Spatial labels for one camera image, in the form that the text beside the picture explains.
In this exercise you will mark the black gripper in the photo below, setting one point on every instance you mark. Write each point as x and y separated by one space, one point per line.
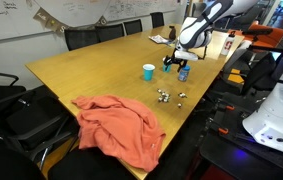
177 60

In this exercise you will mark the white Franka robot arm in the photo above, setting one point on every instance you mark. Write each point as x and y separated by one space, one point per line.
274 113

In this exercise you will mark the blue lid labelled jar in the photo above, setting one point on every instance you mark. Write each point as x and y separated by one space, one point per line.
184 76

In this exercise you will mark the silver wrapped sweet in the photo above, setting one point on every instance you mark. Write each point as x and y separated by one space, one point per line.
166 99
159 90
163 94
160 99
182 95
179 105

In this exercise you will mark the small brown bottle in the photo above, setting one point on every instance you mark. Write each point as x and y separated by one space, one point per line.
172 33

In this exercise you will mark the black mesh office chair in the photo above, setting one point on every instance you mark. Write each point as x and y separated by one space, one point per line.
110 32
157 20
133 26
81 38

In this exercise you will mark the white bottle red logo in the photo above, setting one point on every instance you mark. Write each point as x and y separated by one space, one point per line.
227 45

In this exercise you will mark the grey armchair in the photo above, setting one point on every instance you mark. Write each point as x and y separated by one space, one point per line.
197 10

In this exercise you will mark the black swivel chair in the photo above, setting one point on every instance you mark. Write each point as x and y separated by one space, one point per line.
257 73

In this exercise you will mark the orange crumpled cloth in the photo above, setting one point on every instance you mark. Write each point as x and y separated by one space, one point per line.
121 130

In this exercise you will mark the orange armchair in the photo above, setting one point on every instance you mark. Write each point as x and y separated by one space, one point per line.
271 39

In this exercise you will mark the brown bunting banner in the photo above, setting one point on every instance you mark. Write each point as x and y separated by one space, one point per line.
42 15

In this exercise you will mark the black chair chrome legs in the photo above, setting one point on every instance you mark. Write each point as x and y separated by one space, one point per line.
31 123

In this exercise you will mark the black armrest office chair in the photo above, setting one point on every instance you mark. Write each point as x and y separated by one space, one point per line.
4 93

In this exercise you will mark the black chair backrest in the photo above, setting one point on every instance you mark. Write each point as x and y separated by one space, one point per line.
4 163

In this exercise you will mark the black stereo camera bar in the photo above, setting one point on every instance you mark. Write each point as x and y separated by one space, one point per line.
257 32

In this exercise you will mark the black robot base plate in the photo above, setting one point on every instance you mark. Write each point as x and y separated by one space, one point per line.
234 160

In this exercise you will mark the wall whiteboard with writing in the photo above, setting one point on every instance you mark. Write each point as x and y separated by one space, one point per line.
7 23

